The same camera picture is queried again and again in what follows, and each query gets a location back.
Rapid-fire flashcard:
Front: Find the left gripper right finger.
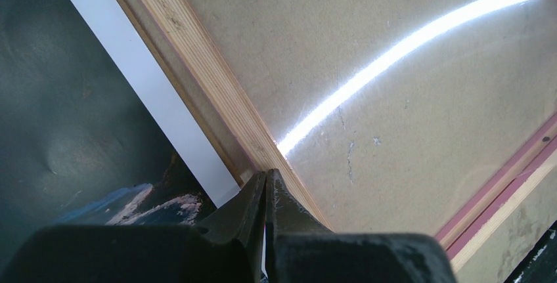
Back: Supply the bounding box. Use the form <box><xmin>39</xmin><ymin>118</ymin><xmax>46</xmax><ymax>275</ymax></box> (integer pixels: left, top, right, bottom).
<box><xmin>265</xmin><ymin>169</ymin><xmax>456</xmax><ymax>282</ymax></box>

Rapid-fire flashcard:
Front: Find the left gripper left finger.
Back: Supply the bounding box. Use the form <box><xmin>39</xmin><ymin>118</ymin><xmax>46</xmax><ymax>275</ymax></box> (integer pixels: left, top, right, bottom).
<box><xmin>1</xmin><ymin>172</ymin><xmax>266</xmax><ymax>282</ymax></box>

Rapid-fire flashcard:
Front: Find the seascape photo print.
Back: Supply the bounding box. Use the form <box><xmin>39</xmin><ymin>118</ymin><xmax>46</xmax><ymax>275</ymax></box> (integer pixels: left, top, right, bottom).
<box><xmin>1</xmin><ymin>0</ymin><xmax>240</xmax><ymax>267</ymax></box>

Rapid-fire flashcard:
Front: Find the pink picture frame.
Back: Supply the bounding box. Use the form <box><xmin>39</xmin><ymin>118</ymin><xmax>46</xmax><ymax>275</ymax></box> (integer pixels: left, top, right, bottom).
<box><xmin>117</xmin><ymin>0</ymin><xmax>556</xmax><ymax>282</ymax></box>

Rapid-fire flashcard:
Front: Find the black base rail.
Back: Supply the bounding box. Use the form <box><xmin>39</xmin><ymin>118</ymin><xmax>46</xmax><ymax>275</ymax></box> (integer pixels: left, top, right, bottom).
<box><xmin>504</xmin><ymin>222</ymin><xmax>556</xmax><ymax>283</ymax></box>

